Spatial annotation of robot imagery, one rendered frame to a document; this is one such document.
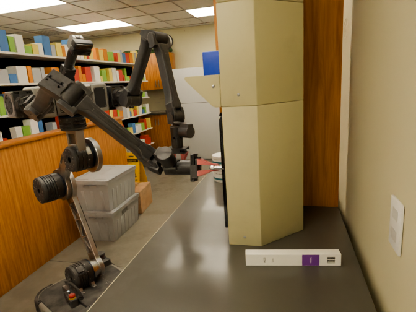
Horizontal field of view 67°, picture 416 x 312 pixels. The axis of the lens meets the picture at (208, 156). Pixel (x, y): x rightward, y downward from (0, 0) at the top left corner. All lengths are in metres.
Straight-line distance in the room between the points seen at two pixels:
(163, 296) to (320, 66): 0.99
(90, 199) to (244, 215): 2.42
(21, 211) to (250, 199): 2.32
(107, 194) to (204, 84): 2.33
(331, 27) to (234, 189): 0.72
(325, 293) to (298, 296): 0.07
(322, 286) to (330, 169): 0.59
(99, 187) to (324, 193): 2.28
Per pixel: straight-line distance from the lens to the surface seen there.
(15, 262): 3.09
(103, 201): 3.24
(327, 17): 1.36
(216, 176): 1.76
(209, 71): 1.21
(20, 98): 1.63
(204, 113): 6.08
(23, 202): 3.05
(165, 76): 1.54
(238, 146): 1.00
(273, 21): 1.03
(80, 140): 1.81
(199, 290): 0.93
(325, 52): 1.34
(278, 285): 0.94
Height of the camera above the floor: 1.48
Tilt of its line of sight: 13 degrees down
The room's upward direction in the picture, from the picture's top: 4 degrees counter-clockwise
